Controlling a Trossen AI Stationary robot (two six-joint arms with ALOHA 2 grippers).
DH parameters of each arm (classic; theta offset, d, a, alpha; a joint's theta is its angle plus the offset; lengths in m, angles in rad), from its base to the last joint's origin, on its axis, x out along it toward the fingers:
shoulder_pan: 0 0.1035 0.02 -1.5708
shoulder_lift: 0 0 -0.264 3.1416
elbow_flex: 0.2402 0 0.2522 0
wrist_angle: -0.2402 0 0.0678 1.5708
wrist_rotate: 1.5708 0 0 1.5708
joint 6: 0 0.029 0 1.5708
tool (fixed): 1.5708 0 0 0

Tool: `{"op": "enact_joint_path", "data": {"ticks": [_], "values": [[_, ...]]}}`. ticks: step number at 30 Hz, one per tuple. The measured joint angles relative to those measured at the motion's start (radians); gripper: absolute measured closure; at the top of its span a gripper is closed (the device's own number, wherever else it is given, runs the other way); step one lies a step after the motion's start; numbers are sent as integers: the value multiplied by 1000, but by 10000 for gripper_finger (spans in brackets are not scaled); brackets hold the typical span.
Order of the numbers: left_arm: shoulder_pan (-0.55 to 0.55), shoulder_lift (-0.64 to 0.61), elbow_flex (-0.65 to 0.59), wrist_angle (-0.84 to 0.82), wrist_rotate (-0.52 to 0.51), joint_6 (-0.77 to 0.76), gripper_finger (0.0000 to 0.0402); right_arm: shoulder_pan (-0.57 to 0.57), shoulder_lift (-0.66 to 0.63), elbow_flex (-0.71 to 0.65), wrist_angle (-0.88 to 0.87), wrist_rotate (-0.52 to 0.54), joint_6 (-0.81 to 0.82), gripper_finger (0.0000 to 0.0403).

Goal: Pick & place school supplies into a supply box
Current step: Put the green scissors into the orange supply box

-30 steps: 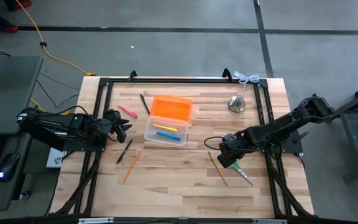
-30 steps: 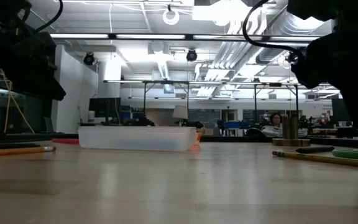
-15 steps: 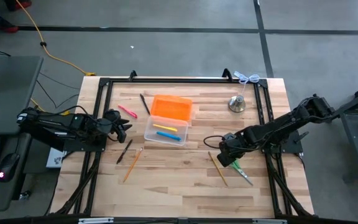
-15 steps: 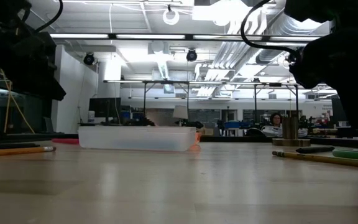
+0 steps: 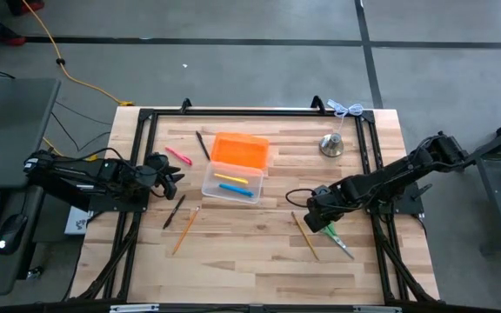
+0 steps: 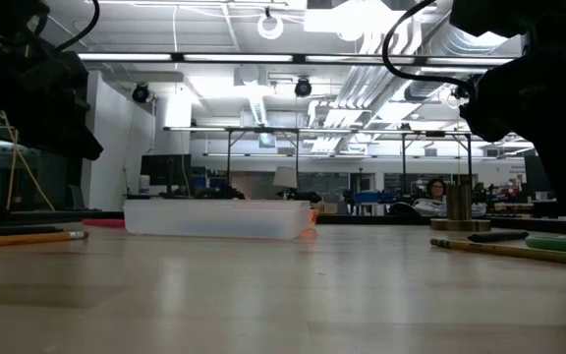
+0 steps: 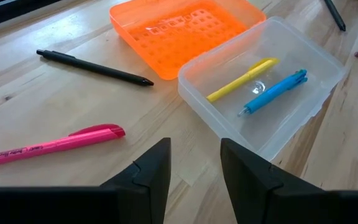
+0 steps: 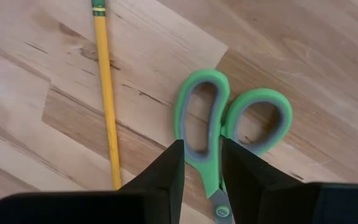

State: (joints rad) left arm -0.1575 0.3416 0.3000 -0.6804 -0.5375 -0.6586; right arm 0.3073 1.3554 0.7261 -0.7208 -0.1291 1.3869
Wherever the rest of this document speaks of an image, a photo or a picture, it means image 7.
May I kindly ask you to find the clear supply box orange lid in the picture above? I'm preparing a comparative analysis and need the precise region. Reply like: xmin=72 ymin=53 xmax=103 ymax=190
xmin=109 ymin=0 xmax=347 ymax=162

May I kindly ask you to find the blue pen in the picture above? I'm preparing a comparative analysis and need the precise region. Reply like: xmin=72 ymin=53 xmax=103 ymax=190
xmin=237 ymin=68 xmax=309 ymax=118

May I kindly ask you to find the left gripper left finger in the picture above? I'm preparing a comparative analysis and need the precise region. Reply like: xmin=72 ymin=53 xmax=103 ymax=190
xmin=0 ymin=138 xmax=172 ymax=224

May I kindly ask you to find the black pen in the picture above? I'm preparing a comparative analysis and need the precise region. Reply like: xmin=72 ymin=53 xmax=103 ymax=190
xmin=35 ymin=49 xmax=155 ymax=87
xmin=323 ymin=0 xmax=347 ymax=32

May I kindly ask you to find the yellow pen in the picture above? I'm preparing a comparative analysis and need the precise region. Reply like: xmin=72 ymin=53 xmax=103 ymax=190
xmin=206 ymin=57 xmax=281 ymax=103

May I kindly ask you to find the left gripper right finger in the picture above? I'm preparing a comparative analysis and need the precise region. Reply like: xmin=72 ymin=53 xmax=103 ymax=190
xmin=220 ymin=138 xmax=358 ymax=224

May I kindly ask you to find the pink highlighter pen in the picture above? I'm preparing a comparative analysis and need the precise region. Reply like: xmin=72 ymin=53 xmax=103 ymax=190
xmin=0 ymin=123 xmax=126 ymax=170

